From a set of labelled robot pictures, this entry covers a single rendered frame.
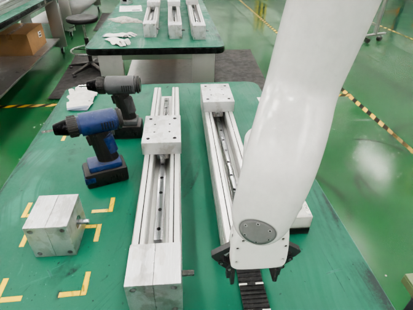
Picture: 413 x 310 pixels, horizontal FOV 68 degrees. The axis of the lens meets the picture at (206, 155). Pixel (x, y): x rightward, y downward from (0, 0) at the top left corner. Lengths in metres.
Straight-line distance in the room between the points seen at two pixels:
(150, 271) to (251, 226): 0.28
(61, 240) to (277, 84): 0.57
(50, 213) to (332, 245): 0.65
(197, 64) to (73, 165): 1.43
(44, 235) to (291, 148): 0.57
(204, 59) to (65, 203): 1.69
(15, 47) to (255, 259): 3.99
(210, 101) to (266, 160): 0.76
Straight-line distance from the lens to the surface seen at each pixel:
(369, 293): 0.77
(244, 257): 0.56
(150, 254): 0.63
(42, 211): 0.78
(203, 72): 2.30
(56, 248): 0.78
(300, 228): 0.80
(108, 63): 2.31
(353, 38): 0.35
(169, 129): 0.92
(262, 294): 0.68
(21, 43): 4.26
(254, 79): 3.76
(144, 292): 0.61
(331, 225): 0.86
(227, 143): 1.01
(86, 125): 0.84
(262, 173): 0.34
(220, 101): 1.09
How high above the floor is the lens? 1.37
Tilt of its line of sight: 35 degrees down
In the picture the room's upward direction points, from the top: 1 degrees clockwise
